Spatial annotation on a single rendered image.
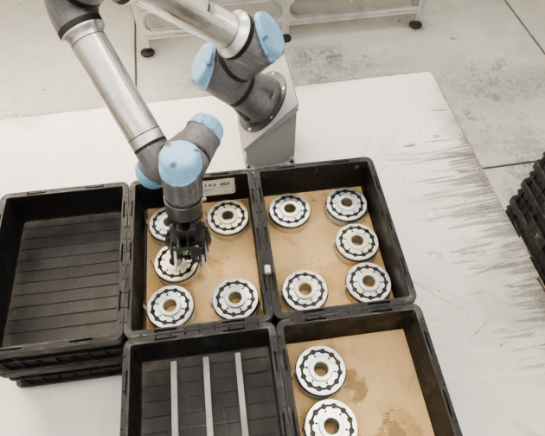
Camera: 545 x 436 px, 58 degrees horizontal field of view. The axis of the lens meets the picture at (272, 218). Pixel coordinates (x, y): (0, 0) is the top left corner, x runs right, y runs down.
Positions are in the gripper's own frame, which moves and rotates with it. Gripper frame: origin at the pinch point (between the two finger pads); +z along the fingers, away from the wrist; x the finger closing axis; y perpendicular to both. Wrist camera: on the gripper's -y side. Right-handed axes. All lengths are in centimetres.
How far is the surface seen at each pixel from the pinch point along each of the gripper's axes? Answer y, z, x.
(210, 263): 0.0, 2.1, 4.6
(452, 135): -44, 4, 85
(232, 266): 1.7, 1.8, 9.6
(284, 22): -200, 48, 60
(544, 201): -35, 30, 127
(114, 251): -7.0, 3.4, -18.1
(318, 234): -4.0, -0.6, 31.7
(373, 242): 2.1, -3.9, 43.2
